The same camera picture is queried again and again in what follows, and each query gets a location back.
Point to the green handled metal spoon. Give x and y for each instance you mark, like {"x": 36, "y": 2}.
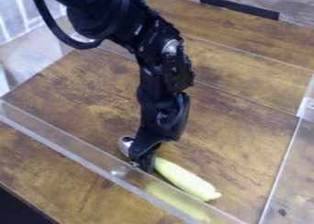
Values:
{"x": 186, "y": 180}

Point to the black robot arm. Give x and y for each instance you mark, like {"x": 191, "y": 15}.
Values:
{"x": 132, "y": 25}

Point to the black wall strip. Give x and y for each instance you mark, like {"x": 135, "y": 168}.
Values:
{"x": 251, "y": 10}

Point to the clear acrylic barrier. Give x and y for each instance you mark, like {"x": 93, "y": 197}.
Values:
{"x": 290, "y": 203}
{"x": 158, "y": 191}

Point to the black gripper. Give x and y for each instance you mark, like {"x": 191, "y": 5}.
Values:
{"x": 162, "y": 124}

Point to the clear acrylic right barrier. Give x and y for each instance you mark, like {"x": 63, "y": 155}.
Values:
{"x": 290, "y": 203}

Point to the clear acrylic front barrier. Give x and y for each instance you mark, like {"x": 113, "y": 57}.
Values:
{"x": 158, "y": 191}

